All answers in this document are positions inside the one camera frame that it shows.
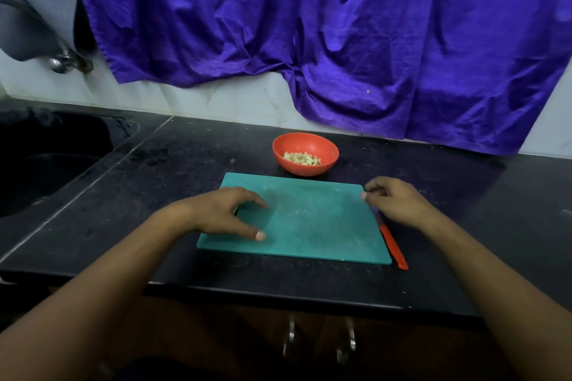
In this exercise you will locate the orange bowl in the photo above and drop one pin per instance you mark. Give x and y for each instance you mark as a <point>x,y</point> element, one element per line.
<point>286,146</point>

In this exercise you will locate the diced apple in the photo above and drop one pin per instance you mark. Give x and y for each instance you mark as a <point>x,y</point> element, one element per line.
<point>302,158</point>

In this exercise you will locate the metal faucet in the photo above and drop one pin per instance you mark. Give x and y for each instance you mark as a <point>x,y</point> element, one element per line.
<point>45,23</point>

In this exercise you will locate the person's right hand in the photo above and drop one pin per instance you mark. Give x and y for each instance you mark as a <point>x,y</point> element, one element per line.
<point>400,202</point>

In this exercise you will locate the person's left forearm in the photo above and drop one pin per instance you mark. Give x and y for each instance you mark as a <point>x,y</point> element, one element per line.
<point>71,305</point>

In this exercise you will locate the person's right forearm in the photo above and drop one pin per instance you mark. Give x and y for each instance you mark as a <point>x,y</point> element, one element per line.
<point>509,296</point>

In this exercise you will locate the dark kitchen sink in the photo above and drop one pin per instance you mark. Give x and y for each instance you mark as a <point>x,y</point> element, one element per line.
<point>49,157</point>

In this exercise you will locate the person's left hand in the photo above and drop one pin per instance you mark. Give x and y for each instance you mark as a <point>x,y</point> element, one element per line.
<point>214,214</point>

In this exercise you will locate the teal plastic cutting board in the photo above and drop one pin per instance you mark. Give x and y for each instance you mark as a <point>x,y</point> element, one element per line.
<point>313,220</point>

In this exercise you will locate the purple cloth curtain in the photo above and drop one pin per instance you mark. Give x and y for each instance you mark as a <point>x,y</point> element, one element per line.
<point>402,37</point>

